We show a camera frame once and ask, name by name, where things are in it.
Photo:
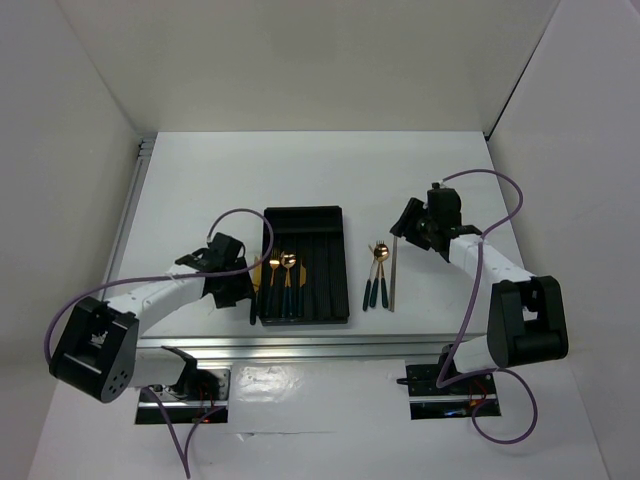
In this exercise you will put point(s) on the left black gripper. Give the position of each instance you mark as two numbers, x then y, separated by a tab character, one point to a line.
242	290

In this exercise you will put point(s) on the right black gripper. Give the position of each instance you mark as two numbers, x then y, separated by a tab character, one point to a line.
414	210

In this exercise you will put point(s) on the gold knife green handle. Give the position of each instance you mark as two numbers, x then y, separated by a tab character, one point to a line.
301	290
256	282

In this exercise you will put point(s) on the gold fork green handle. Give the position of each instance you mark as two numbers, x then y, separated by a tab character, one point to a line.
274	264
375	294

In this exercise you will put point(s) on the gold spoon green handle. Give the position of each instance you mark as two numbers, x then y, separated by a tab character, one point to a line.
287	260
382	253
287	303

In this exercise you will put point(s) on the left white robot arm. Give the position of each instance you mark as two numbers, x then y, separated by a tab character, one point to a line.
98	352

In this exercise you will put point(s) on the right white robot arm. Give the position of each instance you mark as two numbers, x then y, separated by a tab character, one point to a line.
526	319

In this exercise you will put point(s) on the metal chopstick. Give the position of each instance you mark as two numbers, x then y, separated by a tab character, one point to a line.
391	280
395	272

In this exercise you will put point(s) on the black cutlery tray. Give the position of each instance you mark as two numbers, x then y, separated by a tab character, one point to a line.
315	234

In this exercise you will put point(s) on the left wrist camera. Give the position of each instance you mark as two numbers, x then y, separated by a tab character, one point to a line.
225	253

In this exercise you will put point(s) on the aluminium frame rail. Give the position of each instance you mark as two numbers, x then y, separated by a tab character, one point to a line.
196	181

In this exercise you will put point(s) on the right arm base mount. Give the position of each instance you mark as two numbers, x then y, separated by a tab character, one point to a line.
428	402

